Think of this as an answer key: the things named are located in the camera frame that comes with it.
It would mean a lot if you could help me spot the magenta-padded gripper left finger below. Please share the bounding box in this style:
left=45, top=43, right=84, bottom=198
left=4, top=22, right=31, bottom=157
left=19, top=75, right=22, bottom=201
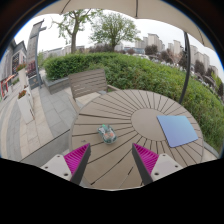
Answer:
left=39, top=143, right=92, bottom=186

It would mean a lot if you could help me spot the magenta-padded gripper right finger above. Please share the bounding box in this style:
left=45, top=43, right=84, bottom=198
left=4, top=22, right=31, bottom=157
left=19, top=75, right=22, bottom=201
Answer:
left=131, top=143, right=184, bottom=186

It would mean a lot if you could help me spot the transparent computer mouse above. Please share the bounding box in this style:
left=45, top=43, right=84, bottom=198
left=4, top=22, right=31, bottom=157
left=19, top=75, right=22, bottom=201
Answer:
left=97, top=124, right=118, bottom=145

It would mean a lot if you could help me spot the blue mouse pad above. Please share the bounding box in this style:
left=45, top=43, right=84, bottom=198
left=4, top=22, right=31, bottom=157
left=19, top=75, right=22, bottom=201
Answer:
left=156, top=114, right=200, bottom=149

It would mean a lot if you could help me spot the white planter with flowers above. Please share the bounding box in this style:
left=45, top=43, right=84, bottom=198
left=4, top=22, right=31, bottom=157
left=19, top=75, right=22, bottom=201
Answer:
left=16, top=84, right=36, bottom=125
left=14, top=63, right=30, bottom=88

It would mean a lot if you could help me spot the grey slatted wooden chair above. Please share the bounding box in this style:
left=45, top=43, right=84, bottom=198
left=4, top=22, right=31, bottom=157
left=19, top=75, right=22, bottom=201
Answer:
left=67, top=68, right=120, bottom=112

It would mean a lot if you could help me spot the dark curved parasol pole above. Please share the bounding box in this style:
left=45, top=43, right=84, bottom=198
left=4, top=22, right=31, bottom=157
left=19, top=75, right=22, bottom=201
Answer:
left=178, top=31, right=192, bottom=105

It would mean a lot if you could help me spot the dark building with shopfront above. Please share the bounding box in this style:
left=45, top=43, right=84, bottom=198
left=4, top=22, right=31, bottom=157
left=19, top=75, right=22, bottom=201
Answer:
left=0, top=39, right=28, bottom=102

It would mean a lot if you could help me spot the group of high-rise buildings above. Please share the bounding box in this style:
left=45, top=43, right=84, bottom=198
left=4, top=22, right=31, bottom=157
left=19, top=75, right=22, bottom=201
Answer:
left=134, top=32, right=220, bottom=78

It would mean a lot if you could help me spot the tall grey sign pillar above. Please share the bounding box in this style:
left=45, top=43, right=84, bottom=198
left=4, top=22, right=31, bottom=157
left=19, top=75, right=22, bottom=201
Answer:
left=26, top=19, right=48, bottom=90

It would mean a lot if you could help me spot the bare-trunked sparse tree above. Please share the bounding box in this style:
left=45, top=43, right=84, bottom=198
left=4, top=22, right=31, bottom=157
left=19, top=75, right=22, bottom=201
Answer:
left=51, top=8, right=103, bottom=55

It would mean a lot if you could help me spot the round leafy green tree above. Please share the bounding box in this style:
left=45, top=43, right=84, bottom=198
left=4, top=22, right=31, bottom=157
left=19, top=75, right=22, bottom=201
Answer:
left=89, top=11, right=141, bottom=52

